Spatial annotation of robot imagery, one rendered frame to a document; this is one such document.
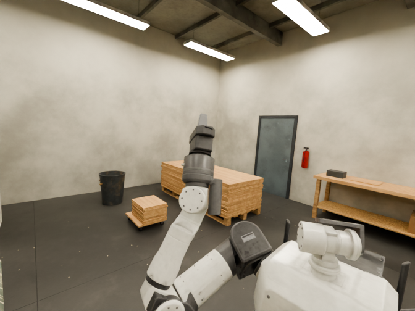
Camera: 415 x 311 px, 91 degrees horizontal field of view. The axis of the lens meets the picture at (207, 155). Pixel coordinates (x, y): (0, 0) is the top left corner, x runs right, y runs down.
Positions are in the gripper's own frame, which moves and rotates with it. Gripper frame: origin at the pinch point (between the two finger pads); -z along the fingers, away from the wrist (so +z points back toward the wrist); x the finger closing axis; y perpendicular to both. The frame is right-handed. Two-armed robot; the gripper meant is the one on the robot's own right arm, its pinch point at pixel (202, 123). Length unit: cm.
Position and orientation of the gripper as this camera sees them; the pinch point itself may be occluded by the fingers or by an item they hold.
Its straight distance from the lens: 62.6
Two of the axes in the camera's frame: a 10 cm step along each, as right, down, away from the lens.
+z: -0.7, 9.6, -2.8
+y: -9.5, -1.5, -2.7
